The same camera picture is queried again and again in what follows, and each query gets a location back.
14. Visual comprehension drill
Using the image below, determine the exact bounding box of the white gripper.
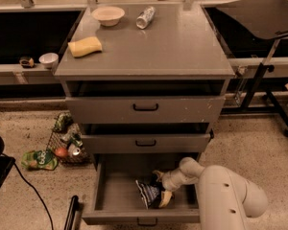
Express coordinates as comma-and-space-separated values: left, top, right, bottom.
153, 169, 191, 208

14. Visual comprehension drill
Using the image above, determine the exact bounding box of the blue chip bag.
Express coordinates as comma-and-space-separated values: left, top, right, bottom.
135, 180, 163, 209

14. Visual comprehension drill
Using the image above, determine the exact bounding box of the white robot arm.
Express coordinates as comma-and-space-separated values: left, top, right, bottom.
154, 157, 268, 230

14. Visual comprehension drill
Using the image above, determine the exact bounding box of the grey middle drawer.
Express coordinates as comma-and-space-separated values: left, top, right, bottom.
82, 123, 214, 154

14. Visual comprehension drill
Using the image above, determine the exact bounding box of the grey drawer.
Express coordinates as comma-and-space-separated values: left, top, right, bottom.
83, 153, 200, 226
82, 123, 214, 154
66, 80, 225, 124

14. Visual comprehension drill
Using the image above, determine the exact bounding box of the grey bottom drawer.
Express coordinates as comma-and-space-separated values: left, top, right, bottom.
83, 153, 200, 226

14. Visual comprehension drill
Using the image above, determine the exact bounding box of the grey drawer cabinet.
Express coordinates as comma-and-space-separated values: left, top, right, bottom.
54, 3, 236, 165

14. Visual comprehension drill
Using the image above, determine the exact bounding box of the grey top drawer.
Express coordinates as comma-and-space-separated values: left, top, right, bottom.
66, 80, 225, 124

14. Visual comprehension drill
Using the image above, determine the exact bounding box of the green chip bag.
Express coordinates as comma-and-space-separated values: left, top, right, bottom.
53, 113, 73, 132

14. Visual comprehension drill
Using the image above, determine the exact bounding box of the black bar on floor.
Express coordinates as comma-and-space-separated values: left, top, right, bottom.
63, 195, 83, 230

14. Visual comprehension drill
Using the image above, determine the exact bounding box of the silver can in basket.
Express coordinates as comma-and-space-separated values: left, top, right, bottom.
68, 144, 82, 157

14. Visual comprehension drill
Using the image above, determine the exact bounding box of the green bottle in basket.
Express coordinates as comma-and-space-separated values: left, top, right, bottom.
60, 129, 83, 148

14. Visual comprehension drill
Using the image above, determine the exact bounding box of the red apple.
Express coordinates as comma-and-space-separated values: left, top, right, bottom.
55, 148, 68, 158

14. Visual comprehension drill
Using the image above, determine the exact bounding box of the green snack pouch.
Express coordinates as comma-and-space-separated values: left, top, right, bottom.
21, 149, 59, 171

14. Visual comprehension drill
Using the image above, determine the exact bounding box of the yellow sponge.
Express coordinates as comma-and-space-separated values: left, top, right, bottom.
68, 36, 103, 58

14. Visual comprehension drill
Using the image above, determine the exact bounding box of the small white cup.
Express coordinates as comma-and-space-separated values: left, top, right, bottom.
39, 53, 59, 69

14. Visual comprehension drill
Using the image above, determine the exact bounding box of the beige bowl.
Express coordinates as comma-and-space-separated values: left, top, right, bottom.
91, 6, 125, 27

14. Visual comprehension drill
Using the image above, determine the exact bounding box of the black tray stand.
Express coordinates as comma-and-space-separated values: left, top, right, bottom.
209, 0, 288, 137

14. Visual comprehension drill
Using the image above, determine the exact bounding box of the wire basket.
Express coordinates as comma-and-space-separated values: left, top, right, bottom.
47, 124, 91, 166

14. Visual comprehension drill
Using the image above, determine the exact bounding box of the black cable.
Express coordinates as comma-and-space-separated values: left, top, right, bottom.
0, 152, 55, 230

